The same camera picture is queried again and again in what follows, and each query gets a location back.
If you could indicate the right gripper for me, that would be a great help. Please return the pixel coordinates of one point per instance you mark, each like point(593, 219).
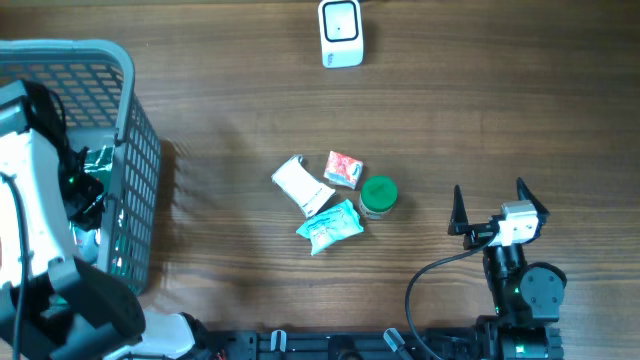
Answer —
point(478, 234)

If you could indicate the green lid jar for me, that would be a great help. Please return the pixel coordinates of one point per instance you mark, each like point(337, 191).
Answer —
point(378, 195)

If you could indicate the mint wet wipes pack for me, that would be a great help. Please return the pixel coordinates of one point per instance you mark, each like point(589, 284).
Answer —
point(331, 226)

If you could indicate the white carton box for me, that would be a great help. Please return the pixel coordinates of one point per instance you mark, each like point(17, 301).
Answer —
point(299, 185)

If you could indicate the green 3M gloves package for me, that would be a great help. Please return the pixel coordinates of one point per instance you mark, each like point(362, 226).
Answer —
point(98, 164)

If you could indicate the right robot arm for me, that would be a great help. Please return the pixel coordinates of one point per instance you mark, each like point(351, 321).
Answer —
point(526, 296)

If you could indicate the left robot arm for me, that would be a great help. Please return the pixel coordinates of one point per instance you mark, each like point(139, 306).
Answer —
point(54, 304)

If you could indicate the white barcode scanner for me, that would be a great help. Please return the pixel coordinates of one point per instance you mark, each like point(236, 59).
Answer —
point(341, 33)

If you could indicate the grey plastic basket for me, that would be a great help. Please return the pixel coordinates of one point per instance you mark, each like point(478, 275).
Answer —
point(94, 83)

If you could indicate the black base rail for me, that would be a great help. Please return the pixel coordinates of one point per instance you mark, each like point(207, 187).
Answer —
point(350, 346)

